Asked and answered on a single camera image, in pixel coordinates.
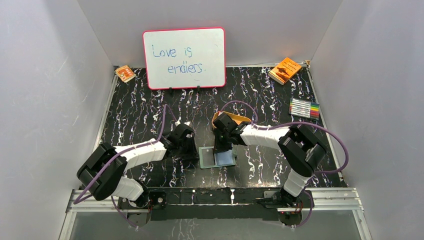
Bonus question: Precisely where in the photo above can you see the orange oval tray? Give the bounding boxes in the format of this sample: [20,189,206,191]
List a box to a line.
[211,111,252,130]

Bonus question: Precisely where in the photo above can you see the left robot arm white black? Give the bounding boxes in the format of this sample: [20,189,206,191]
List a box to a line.
[76,122,199,208]

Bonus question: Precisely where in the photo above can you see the small orange card box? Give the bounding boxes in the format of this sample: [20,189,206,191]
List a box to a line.
[115,65,136,83]

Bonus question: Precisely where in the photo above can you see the mint green card holder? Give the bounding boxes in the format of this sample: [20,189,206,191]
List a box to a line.
[198,146,237,169]

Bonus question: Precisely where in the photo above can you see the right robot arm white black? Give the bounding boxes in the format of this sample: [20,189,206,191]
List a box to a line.
[212,111,327,207]

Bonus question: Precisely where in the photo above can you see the aluminium frame rail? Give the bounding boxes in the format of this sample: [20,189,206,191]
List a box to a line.
[58,189,373,240]

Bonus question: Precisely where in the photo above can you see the pink framed whiteboard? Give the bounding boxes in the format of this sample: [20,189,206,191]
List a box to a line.
[142,27,227,90]

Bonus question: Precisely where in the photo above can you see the coloured marker pen set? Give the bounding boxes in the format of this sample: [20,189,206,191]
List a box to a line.
[288,97,320,120]

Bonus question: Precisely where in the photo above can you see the orange book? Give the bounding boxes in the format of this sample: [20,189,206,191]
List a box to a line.
[268,57,302,85]

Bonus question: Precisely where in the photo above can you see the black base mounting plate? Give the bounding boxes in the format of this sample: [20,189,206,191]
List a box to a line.
[117,187,315,225]

